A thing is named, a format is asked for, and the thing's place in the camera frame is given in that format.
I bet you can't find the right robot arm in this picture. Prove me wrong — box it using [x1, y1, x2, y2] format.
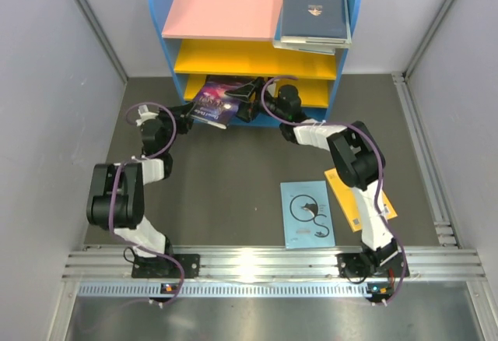
[226, 77, 408, 279]

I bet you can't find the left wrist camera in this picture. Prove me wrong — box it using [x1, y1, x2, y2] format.
[135, 104, 158, 127]

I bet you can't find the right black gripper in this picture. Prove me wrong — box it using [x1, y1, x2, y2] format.
[226, 77, 288, 122]

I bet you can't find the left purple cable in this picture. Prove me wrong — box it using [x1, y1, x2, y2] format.
[108, 102, 186, 307]

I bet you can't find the purple cable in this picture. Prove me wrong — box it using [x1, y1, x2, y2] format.
[261, 75, 409, 308]
[108, 102, 186, 307]

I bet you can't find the purple Robinson Crusoe book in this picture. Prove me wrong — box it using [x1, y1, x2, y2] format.
[190, 75, 252, 129]

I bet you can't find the yellow book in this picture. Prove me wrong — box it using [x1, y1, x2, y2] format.
[324, 167, 398, 234]

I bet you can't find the light blue book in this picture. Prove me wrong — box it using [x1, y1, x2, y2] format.
[280, 181, 336, 250]

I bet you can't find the aluminium mounting rail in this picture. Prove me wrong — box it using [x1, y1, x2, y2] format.
[61, 244, 487, 299]

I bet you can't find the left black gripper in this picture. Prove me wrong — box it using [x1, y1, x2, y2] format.
[153, 100, 196, 153]

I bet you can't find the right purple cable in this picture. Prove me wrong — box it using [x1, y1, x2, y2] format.
[261, 75, 409, 308]

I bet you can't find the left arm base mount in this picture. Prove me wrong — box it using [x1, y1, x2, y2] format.
[131, 254, 201, 279]

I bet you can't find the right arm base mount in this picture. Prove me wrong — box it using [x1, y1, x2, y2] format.
[337, 252, 410, 283]

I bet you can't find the blue pink yellow bookshelf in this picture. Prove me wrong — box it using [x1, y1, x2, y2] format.
[149, 0, 348, 120]

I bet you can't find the navy blue book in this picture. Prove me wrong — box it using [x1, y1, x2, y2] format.
[278, 0, 349, 43]

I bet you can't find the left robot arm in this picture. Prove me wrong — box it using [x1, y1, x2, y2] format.
[86, 102, 194, 276]

